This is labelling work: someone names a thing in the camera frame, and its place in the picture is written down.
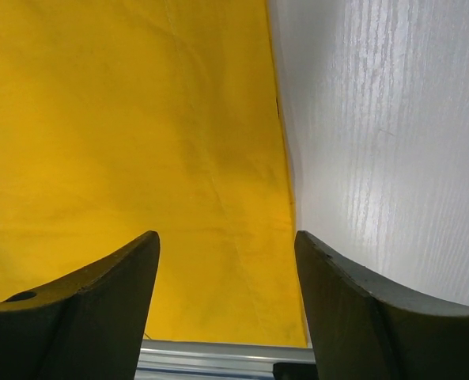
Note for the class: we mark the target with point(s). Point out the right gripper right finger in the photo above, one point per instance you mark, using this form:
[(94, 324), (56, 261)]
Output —
[(363, 325)]

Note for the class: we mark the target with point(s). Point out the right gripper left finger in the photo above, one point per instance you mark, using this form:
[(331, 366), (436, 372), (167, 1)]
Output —
[(88, 324)]

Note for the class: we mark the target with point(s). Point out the yellow pikachu placemat cloth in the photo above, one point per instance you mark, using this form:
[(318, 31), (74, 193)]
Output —
[(119, 117)]

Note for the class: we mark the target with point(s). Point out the aluminium mounting rail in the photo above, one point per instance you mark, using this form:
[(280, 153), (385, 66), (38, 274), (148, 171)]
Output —
[(190, 360)]

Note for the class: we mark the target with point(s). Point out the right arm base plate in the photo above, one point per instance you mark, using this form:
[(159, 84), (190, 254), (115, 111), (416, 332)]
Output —
[(295, 371)]

